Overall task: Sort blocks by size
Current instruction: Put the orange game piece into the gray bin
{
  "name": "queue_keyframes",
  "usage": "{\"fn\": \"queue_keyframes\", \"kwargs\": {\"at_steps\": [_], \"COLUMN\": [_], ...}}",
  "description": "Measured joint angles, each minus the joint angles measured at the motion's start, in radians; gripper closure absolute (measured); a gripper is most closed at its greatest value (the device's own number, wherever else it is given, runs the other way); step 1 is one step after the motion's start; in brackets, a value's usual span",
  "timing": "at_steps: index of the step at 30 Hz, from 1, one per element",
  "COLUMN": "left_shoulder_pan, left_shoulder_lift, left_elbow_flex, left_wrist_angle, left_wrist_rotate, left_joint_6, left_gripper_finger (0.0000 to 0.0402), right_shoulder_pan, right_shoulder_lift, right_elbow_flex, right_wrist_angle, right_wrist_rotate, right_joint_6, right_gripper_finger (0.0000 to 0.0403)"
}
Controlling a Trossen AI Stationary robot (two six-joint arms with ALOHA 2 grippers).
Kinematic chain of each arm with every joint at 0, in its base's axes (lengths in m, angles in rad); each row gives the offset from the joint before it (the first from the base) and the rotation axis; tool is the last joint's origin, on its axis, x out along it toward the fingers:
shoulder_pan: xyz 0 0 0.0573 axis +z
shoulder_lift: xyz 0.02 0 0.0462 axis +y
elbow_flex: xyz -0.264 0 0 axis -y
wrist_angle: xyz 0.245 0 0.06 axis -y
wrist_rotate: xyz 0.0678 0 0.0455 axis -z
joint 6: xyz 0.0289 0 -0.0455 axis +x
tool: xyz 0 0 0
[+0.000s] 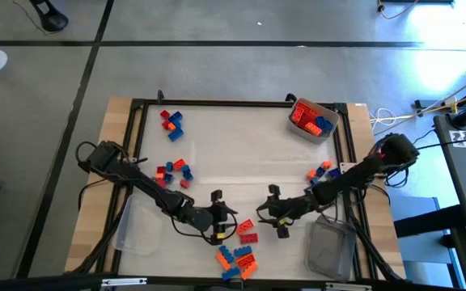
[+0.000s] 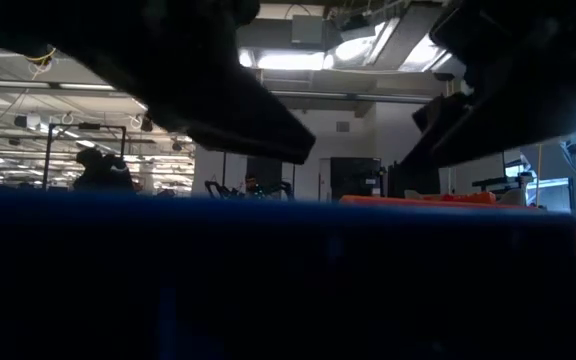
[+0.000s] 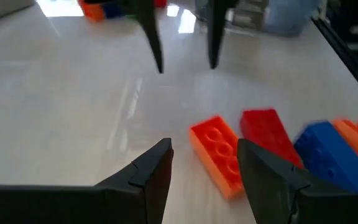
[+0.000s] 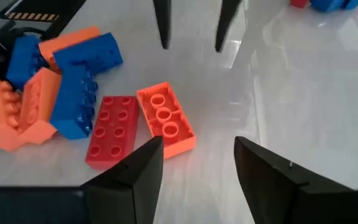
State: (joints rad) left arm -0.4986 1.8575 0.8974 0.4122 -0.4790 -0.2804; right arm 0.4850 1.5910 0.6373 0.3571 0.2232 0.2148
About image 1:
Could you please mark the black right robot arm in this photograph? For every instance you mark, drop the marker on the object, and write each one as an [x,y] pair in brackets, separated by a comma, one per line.
[350,178]

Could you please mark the white power strip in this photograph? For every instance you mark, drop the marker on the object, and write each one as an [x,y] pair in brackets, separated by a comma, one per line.
[450,103]

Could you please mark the small orange building block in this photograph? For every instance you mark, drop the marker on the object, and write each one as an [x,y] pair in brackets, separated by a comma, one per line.
[311,174]
[159,176]
[327,164]
[171,126]

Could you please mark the black stand foot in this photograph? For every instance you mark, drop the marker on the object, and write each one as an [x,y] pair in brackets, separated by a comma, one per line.
[51,18]

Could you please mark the black aluminium table frame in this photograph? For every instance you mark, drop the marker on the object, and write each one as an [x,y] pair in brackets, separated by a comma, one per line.
[217,102]

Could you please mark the large orange building block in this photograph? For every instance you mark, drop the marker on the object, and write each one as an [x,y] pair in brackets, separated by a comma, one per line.
[245,226]
[297,115]
[179,164]
[309,108]
[249,270]
[246,260]
[313,129]
[223,261]

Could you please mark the white plastic bin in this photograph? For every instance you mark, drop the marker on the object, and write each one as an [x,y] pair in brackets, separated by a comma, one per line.
[299,127]

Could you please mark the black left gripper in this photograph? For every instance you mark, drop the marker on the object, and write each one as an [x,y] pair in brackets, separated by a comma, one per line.
[221,214]

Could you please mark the large red building block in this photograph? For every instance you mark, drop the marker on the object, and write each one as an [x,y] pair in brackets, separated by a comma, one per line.
[306,120]
[248,238]

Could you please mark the black frame clamp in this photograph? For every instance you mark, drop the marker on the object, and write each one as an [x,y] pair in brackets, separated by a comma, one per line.
[160,95]
[290,97]

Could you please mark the small blue building block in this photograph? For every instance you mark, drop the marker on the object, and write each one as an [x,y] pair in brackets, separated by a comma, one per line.
[334,173]
[188,175]
[177,123]
[313,181]
[169,166]
[168,178]
[320,171]
[185,169]

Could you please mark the silver bracket plate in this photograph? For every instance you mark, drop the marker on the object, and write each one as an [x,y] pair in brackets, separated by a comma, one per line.
[348,287]
[124,282]

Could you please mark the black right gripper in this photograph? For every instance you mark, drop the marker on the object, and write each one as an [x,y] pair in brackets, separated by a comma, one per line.
[285,208]

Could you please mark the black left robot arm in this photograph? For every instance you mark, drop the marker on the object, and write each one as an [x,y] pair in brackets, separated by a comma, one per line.
[148,186]

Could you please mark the clear plastic container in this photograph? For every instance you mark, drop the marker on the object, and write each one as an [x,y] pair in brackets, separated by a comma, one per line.
[330,250]
[136,230]

